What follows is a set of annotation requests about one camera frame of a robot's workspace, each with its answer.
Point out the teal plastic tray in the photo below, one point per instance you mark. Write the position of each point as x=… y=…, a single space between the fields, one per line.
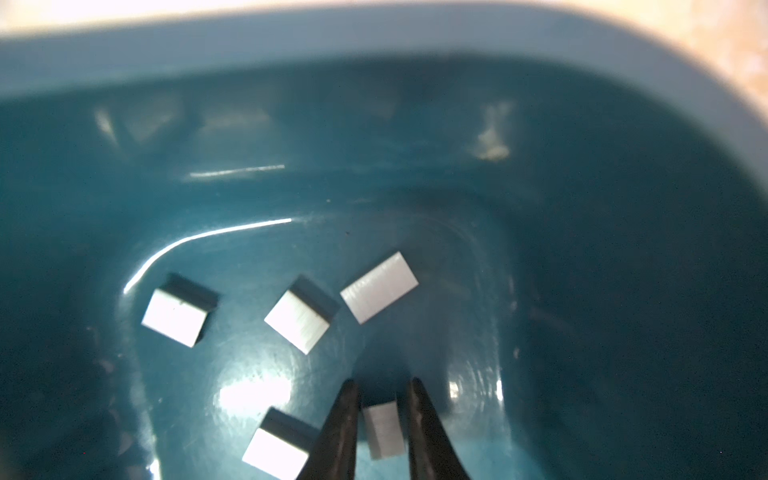
x=584 y=209

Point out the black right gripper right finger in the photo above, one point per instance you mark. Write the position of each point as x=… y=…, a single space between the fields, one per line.
x=431 y=454

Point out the silver staple strip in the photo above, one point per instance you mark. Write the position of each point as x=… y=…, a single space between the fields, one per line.
x=379 y=288
x=303 y=314
x=383 y=431
x=179 y=308
x=280 y=445

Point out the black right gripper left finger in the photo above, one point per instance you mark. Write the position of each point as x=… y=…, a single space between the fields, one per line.
x=334 y=453

